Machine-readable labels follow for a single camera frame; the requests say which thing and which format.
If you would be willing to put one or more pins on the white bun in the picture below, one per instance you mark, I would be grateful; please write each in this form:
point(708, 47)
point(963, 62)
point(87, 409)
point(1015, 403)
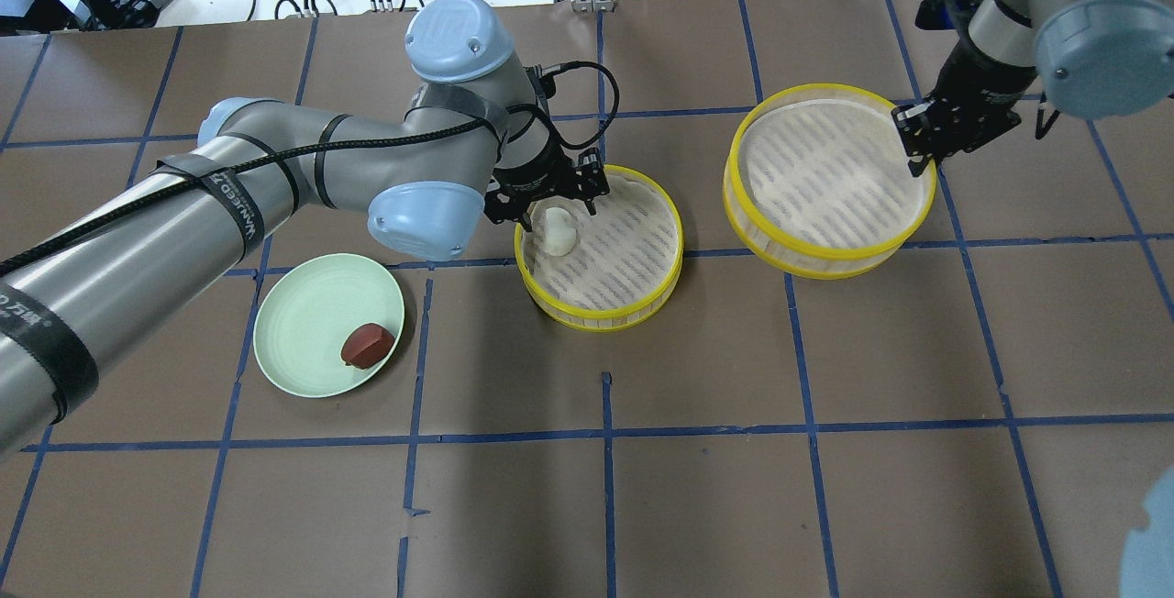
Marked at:
point(559, 236)

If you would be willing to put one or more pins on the yellow steamer basket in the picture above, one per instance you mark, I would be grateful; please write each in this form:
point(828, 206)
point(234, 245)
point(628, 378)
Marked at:
point(816, 182)
point(625, 265)

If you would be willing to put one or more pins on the light green plate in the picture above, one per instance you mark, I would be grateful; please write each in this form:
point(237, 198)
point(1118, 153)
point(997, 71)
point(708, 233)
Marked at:
point(307, 314)

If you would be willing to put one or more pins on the brown bun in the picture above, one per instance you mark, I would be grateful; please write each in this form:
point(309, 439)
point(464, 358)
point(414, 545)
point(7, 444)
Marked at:
point(367, 346)

